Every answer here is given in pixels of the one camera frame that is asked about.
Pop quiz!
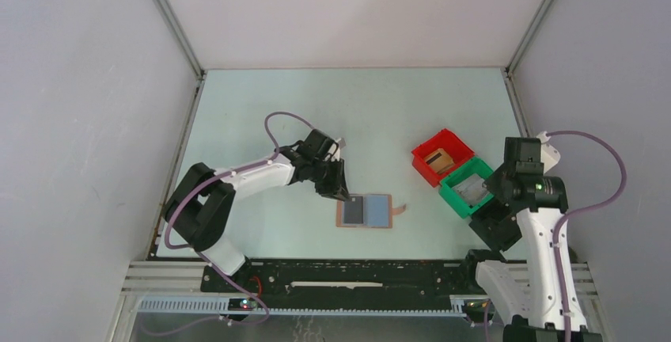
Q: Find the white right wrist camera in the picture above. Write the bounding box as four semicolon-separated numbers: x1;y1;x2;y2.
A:
536;131;561;174

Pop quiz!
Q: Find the red plastic bin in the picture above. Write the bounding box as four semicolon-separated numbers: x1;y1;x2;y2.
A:
411;128;476;188

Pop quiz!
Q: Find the tan leather card holder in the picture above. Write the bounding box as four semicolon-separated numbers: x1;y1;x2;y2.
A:
336;194;407;229

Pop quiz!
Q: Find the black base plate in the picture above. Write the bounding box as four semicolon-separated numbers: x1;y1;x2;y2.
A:
200;256;485;311

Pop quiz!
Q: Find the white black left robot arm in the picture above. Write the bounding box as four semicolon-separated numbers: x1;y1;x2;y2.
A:
161;129;351;292

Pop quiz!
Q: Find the green plastic bin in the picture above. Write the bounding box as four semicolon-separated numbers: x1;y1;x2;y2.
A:
438;157;494;219

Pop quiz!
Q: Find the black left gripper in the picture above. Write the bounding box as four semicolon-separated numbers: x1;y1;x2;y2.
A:
309;157;350;201

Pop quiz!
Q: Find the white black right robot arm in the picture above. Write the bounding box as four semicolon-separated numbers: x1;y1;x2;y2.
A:
460;137;603;341

